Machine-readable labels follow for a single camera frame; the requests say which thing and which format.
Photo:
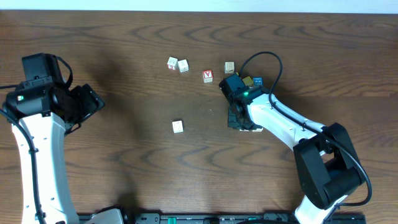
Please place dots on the white block table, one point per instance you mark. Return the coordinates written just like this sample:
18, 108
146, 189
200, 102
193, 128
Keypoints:
177, 126

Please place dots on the red letter V block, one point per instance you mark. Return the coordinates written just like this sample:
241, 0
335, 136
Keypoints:
207, 76

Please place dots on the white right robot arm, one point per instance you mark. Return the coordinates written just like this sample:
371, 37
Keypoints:
327, 164

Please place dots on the white block letter B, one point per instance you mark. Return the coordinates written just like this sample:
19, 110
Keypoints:
229, 67

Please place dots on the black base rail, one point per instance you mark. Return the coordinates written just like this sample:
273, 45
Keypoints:
281, 217

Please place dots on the blue block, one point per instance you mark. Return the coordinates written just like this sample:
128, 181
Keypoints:
257, 81

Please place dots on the yellow block right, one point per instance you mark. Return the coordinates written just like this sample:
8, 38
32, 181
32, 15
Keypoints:
248, 81

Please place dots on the white block beside red three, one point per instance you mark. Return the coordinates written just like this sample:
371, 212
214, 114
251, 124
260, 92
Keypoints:
183, 65

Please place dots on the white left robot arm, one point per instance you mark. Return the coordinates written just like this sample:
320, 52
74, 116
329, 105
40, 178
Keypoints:
41, 116

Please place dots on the white block red number three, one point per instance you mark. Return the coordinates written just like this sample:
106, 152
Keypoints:
172, 63

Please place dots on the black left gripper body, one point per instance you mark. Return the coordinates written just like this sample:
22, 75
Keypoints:
76, 106

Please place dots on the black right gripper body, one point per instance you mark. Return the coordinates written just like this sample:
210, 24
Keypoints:
234, 121

